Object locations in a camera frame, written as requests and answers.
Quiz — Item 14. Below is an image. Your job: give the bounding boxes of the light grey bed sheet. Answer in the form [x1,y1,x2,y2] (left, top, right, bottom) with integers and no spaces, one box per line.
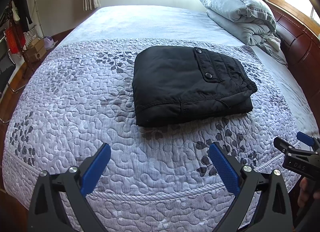
[59,5,319,136]

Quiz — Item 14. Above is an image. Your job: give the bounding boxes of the cardboard box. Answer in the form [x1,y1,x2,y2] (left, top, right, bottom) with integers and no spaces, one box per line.
[25,38,46,63]

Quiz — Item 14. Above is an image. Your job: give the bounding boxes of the chrome cantilever chair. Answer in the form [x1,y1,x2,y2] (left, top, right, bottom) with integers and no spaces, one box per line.
[1,30,25,98]

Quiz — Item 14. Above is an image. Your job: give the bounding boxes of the dark wooden headboard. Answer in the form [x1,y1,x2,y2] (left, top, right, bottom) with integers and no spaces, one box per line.
[266,1,320,123]

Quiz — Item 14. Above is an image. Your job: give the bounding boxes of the right hand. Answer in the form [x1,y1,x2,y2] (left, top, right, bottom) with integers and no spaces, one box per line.
[297,177,312,208]

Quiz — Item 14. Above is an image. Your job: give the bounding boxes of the grey quilted bedspread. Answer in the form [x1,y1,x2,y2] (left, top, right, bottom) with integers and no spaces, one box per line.
[2,39,299,231]

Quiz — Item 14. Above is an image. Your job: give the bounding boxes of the red garment on rack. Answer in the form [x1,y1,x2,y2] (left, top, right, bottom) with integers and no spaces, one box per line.
[5,25,25,54]

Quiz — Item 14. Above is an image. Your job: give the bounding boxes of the grey folded duvet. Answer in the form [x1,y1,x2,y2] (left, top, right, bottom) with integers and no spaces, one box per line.
[199,0,288,66]

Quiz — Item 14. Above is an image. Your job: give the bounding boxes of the black pants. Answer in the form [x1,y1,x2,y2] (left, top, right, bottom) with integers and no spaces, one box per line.
[132,46,258,127]

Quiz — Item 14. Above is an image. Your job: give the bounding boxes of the wooden side window frame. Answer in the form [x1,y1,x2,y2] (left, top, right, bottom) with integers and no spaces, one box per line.
[268,0,319,38]

